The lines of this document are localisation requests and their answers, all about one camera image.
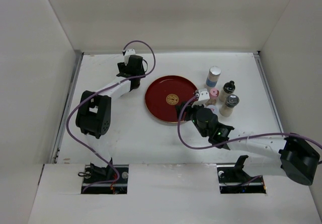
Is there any black round-top grinder bottle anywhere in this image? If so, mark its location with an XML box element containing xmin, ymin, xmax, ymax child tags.
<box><xmin>219</xmin><ymin>81</ymin><xmax>235</xmax><ymax>102</ymax></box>

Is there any clear-dome-lid spice jar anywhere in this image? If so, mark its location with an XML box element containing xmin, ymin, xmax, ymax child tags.
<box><xmin>219</xmin><ymin>94</ymin><xmax>239</xmax><ymax>117</ymax></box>

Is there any tall silver-lid blue-label jar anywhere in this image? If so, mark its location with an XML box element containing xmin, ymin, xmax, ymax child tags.
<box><xmin>205</xmin><ymin>66</ymin><xmax>221</xmax><ymax>90</ymax></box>

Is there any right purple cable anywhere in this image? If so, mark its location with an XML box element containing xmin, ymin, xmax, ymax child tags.
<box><xmin>177</xmin><ymin>94</ymin><xmax>322</xmax><ymax>166</ymax></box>

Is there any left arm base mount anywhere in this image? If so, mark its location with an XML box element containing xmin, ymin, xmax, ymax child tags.
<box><xmin>77</xmin><ymin>164</ymin><xmax>129</xmax><ymax>195</ymax></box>

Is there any purple cable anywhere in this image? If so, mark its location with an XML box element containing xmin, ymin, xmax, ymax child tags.
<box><xmin>177</xmin><ymin>94</ymin><xmax>322</xmax><ymax>166</ymax></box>
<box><xmin>66</xmin><ymin>40</ymin><xmax>156</xmax><ymax>193</ymax></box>

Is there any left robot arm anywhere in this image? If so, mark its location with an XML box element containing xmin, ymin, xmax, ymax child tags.
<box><xmin>66</xmin><ymin>53</ymin><xmax>147</xmax><ymax>183</ymax></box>

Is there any white-lid low jar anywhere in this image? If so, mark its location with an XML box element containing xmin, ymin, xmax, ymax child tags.
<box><xmin>209</xmin><ymin>105</ymin><xmax>219</xmax><ymax>114</ymax></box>

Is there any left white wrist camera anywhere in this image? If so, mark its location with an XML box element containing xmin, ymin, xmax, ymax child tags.
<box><xmin>122</xmin><ymin>49</ymin><xmax>136</xmax><ymax>65</ymax></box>

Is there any red round tray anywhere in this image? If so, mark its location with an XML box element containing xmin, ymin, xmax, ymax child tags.
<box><xmin>145</xmin><ymin>76</ymin><xmax>197</xmax><ymax>123</ymax></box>

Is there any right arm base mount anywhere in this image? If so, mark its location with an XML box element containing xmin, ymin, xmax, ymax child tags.
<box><xmin>217</xmin><ymin>155</ymin><xmax>266</xmax><ymax>194</ymax></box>

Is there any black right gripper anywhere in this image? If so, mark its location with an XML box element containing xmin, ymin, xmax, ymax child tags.
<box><xmin>175</xmin><ymin>100</ymin><xmax>207</xmax><ymax>137</ymax></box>

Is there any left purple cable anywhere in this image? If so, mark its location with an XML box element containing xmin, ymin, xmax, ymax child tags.
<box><xmin>66</xmin><ymin>40</ymin><xmax>156</xmax><ymax>193</ymax></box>

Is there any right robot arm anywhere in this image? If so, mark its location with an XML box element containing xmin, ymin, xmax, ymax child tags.
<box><xmin>175</xmin><ymin>102</ymin><xmax>321</xmax><ymax>186</ymax></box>

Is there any pink-lid spice jar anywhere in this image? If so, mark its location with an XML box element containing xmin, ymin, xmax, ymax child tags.
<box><xmin>209</xmin><ymin>88</ymin><xmax>219</xmax><ymax>101</ymax></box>

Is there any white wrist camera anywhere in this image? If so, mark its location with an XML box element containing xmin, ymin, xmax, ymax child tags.
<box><xmin>122</xmin><ymin>49</ymin><xmax>136</xmax><ymax>65</ymax></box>
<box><xmin>192</xmin><ymin>88</ymin><xmax>210</xmax><ymax>106</ymax></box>

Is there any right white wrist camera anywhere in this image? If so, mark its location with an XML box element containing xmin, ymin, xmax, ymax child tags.
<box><xmin>192</xmin><ymin>88</ymin><xmax>210</xmax><ymax>106</ymax></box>

